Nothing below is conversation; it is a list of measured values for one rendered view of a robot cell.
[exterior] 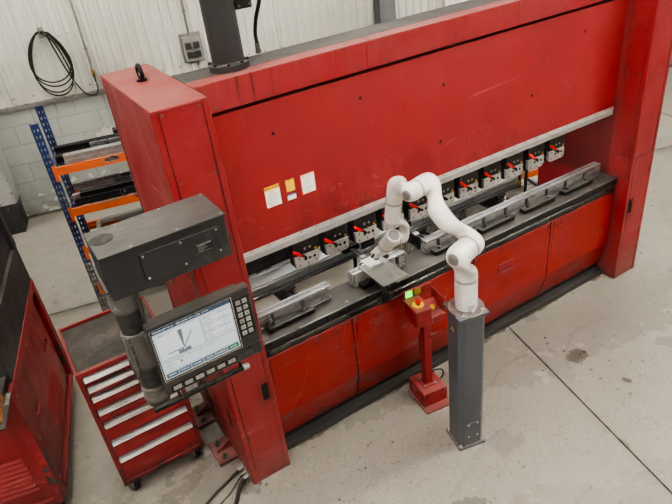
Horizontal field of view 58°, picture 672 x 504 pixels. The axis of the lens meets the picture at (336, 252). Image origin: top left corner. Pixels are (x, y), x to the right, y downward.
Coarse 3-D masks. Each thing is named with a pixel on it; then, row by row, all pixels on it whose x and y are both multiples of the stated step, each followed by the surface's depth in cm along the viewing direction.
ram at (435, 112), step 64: (384, 64) 320; (448, 64) 336; (512, 64) 363; (576, 64) 393; (256, 128) 290; (320, 128) 309; (384, 128) 331; (448, 128) 356; (512, 128) 385; (576, 128) 420; (256, 192) 304; (320, 192) 325; (384, 192) 349; (256, 256) 320
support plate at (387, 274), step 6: (384, 258) 370; (390, 264) 364; (366, 270) 361; (372, 270) 360; (378, 270) 360; (384, 270) 359; (390, 270) 358; (396, 270) 357; (402, 270) 357; (372, 276) 355; (378, 276) 354; (384, 276) 354; (390, 276) 353; (396, 276) 352; (402, 276) 352; (378, 282) 349; (384, 282) 348; (390, 282) 348
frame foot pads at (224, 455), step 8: (192, 408) 416; (200, 408) 415; (208, 408) 411; (200, 416) 409; (208, 416) 408; (200, 424) 403; (208, 424) 404; (216, 440) 385; (224, 440) 389; (216, 448) 384; (224, 448) 382; (232, 448) 382; (216, 456) 378; (224, 456) 376; (232, 456) 377; (224, 464) 374
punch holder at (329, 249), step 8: (344, 224) 343; (328, 232) 339; (336, 232) 342; (344, 232) 345; (320, 240) 345; (336, 240) 344; (344, 240) 347; (320, 248) 351; (328, 248) 343; (336, 248) 346; (344, 248) 350
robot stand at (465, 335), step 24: (456, 336) 323; (480, 336) 323; (456, 360) 332; (480, 360) 332; (456, 384) 342; (480, 384) 342; (456, 408) 352; (480, 408) 352; (456, 432) 363; (480, 432) 363
